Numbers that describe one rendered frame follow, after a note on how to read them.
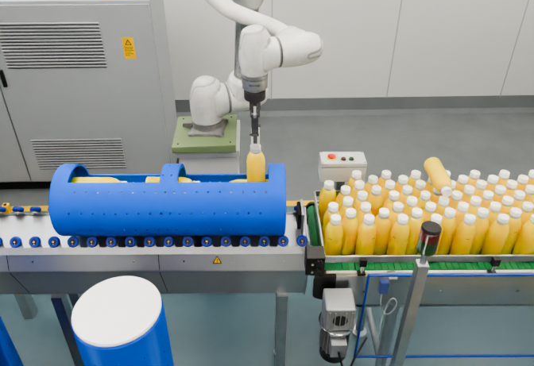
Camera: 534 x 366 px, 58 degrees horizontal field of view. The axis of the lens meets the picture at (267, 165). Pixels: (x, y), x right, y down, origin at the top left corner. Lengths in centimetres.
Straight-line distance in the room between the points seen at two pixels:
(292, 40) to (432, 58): 345
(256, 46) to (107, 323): 98
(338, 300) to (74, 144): 250
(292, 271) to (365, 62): 313
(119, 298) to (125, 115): 208
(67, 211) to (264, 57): 92
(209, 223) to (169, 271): 31
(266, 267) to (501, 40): 375
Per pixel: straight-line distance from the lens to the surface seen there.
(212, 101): 237
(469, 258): 201
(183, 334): 288
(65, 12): 340
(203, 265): 200
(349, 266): 195
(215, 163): 246
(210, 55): 467
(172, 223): 185
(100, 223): 191
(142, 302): 167
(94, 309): 170
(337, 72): 480
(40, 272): 219
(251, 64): 159
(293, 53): 162
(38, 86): 366
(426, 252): 166
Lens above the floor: 228
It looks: 34 degrees down
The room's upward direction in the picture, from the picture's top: straight up
